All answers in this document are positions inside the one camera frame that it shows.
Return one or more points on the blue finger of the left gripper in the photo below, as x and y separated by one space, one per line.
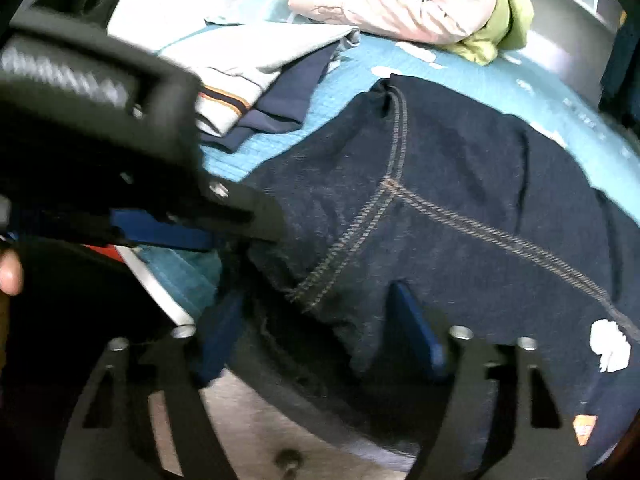
234 207
140 228

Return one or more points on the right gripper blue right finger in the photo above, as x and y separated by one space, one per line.
499 418

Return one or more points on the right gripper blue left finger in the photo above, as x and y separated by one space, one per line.
110 434

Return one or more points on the dark blue denim jeans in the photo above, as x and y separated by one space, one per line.
490 225

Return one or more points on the person's left hand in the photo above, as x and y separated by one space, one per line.
11 272

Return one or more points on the navy folded garment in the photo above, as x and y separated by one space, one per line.
283 107

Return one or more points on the white striped folded garment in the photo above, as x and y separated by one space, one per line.
236 63

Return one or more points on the teal quilted bed mattress cover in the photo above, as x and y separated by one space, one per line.
191 279

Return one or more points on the green quilt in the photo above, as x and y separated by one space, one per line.
506 29

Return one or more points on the lavender headboard shelf unit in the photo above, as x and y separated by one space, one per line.
573 39

